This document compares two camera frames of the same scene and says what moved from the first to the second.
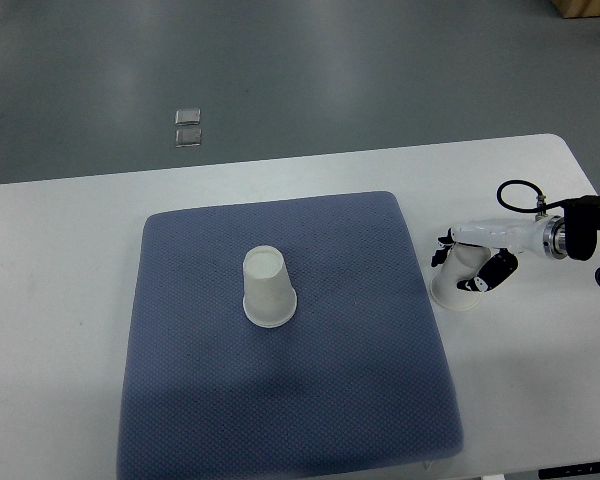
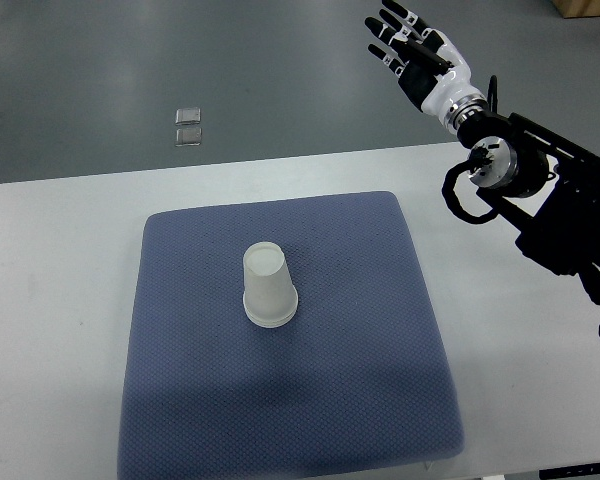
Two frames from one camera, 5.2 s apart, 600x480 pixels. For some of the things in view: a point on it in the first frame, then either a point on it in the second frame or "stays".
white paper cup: [464, 262] -> [270, 296]
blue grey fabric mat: [352, 384] stays
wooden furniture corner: [580, 8] stays
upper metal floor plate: [190, 116] stays
